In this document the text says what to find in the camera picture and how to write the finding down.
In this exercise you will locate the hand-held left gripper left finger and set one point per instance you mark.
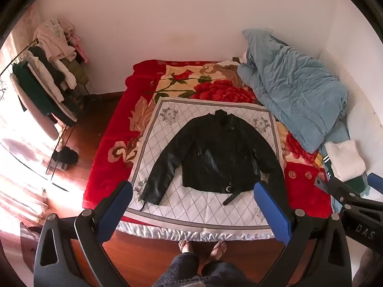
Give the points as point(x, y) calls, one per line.
point(117, 204)

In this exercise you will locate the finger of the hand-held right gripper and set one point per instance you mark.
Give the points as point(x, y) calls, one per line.
point(338, 189)
point(376, 181)

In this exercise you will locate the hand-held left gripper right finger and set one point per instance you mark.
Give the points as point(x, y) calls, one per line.
point(271, 212)

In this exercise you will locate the black leather jacket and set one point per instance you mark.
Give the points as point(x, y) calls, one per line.
point(215, 155)

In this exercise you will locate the person's right forearm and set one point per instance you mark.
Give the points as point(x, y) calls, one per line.
point(367, 266)

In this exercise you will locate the black metal clothes rack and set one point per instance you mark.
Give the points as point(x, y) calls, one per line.
point(64, 139)

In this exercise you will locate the row of hanging clothes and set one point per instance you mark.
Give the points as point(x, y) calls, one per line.
point(51, 65)

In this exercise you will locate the green striped garment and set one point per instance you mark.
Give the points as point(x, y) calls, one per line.
point(357, 186)

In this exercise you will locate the white folded sweater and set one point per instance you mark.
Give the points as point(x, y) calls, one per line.
point(344, 158)

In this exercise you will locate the red floral blanket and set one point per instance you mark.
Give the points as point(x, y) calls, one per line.
point(110, 155)

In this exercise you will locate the person's right foot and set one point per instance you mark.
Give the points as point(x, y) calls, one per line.
point(217, 251)

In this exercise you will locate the person's foot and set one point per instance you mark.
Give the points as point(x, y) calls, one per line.
point(217, 251)
point(185, 247)

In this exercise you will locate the black cloth heap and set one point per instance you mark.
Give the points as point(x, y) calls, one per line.
point(67, 155)

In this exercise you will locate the person's right leg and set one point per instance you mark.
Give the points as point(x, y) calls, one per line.
point(227, 275)

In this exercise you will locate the person's leg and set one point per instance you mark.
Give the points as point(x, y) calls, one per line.
point(227, 275)
point(179, 270)

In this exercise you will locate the person's left foot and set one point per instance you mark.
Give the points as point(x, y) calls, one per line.
point(185, 247)

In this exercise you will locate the person's left leg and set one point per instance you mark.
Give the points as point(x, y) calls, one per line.
point(179, 270)

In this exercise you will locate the white diamond-patterned cloth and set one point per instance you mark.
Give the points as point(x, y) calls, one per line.
point(167, 125)

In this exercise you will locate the blue quilt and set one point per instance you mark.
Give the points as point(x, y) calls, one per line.
point(293, 89)

